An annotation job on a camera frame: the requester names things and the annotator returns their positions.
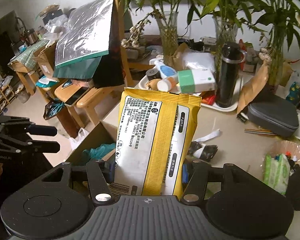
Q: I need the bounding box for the black round speaker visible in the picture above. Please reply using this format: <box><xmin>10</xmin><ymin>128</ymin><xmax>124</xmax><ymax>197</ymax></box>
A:
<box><xmin>146</xmin><ymin>68</ymin><xmax>161</xmax><ymax>81</ymax></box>

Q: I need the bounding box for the white paper strip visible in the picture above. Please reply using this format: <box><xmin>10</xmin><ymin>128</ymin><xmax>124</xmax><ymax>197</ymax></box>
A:
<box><xmin>194</xmin><ymin>129</ymin><xmax>222</xmax><ymax>143</ymax></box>

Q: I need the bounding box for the black foam sponge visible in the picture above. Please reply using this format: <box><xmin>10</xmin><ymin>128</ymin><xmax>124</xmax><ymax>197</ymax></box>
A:
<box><xmin>285</xmin><ymin>164</ymin><xmax>300</xmax><ymax>211</ymax></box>

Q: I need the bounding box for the white capped pill bottle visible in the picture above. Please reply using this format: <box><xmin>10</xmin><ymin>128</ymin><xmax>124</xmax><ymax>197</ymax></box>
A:
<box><xmin>157</xmin><ymin>76</ymin><xmax>178</xmax><ymax>92</ymax></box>

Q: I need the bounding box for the brown paper bag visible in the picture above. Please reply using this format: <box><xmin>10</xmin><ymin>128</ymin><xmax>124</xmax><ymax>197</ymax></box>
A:
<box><xmin>237</xmin><ymin>61</ymin><xmax>269</xmax><ymax>114</ymax></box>

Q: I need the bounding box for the brown cardboard box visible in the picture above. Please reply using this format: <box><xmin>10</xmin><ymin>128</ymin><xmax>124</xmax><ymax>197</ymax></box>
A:
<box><xmin>65</xmin><ymin>122</ymin><xmax>115</xmax><ymax>166</ymax></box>

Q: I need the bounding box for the black plastic bag roll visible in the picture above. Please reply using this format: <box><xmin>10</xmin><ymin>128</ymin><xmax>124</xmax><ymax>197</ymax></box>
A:
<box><xmin>187</xmin><ymin>141</ymin><xmax>218</xmax><ymax>162</ymax></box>

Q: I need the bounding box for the red packet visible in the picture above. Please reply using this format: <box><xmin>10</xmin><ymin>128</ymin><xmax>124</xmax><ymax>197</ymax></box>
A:
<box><xmin>202</xmin><ymin>91</ymin><xmax>216</xmax><ymax>106</ymax></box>

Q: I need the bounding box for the bamboo plant vase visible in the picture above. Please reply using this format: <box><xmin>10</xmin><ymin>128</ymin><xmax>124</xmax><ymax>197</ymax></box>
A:
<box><xmin>255</xmin><ymin>0</ymin><xmax>300</xmax><ymax>91</ymax></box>
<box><xmin>187</xmin><ymin>0</ymin><xmax>252</xmax><ymax>72</ymax></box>

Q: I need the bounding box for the white plastic tray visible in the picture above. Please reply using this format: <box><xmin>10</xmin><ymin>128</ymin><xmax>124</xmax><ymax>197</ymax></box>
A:
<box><xmin>137</xmin><ymin>74</ymin><xmax>244</xmax><ymax>113</ymax></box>

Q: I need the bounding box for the wooden chair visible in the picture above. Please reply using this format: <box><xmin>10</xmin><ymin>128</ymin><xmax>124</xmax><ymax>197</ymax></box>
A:
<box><xmin>53</xmin><ymin>0</ymin><xmax>136</xmax><ymax>128</ymax></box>

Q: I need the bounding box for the teal mesh bath sponge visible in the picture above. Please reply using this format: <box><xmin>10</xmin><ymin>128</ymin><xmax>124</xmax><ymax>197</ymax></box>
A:
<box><xmin>82</xmin><ymin>143</ymin><xmax>116</xmax><ymax>163</ymax></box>

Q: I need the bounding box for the white blue spray bottle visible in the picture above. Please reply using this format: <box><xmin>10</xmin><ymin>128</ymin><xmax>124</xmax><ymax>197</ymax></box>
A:
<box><xmin>149</xmin><ymin>58</ymin><xmax>177</xmax><ymax>79</ymax></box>

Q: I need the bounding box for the green white tissue box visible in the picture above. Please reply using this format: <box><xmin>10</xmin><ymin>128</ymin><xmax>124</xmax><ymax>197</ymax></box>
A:
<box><xmin>178</xmin><ymin>68</ymin><xmax>216</xmax><ymax>94</ymax></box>

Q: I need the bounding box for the black thermos bottle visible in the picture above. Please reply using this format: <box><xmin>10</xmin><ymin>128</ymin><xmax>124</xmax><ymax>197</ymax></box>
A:
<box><xmin>216</xmin><ymin>42</ymin><xmax>247</xmax><ymax>108</ymax></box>

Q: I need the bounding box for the bamboo plant in vase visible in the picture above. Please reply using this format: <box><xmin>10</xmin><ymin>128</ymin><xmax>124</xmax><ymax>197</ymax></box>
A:
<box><xmin>121</xmin><ymin>0</ymin><xmax>182</xmax><ymax>67</ymax></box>

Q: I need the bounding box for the green wipes pack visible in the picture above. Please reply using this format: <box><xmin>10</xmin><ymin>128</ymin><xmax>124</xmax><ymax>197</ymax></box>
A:
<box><xmin>263</xmin><ymin>154</ymin><xmax>290</xmax><ymax>195</ymax></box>

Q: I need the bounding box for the tan leather keychain pouch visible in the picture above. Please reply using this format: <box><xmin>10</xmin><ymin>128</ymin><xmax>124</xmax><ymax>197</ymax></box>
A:
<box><xmin>145</xmin><ymin>79</ymin><xmax>161</xmax><ymax>90</ymax></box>

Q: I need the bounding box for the white plastic wrapped package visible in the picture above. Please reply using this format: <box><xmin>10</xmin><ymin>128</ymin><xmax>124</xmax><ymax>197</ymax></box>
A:
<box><xmin>183</xmin><ymin>51</ymin><xmax>216</xmax><ymax>73</ymax></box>

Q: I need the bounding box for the silver foil bag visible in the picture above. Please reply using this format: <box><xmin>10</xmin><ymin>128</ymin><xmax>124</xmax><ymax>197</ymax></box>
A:
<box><xmin>55</xmin><ymin>0</ymin><xmax>114</xmax><ymax>68</ymax></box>

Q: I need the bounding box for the smartphone on chair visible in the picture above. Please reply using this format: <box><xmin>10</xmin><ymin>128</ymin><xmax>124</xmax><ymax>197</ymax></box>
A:
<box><xmin>65</xmin><ymin>87</ymin><xmax>90</xmax><ymax>107</ymax></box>

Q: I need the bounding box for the grey zippered hard case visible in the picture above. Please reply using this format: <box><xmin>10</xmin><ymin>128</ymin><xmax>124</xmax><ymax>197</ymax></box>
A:
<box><xmin>247</xmin><ymin>100</ymin><xmax>299</xmax><ymax>138</ymax></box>

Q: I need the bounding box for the yellow wipes pack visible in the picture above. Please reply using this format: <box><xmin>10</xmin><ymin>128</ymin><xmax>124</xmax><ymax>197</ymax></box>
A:
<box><xmin>110</xmin><ymin>88</ymin><xmax>201</xmax><ymax>198</ymax></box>

